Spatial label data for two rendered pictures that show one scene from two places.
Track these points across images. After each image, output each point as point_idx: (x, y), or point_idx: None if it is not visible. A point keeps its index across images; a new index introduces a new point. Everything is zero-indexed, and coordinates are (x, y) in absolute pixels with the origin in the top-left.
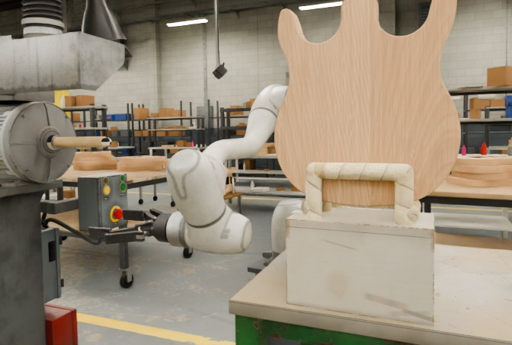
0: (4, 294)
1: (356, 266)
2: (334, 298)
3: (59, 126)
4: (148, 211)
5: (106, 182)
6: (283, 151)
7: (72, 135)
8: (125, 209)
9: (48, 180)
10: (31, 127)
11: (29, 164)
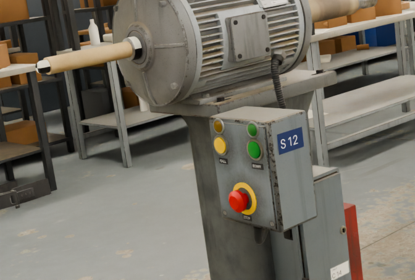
0: (213, 242)
1: None
2: None
3: (148, 21)
4: (7, 192)
5: (215, 130)
6: None
7: (171, 36)
8: (42, 179)
9: (155, 104)
10: (121, 25)
11: (128, 76)
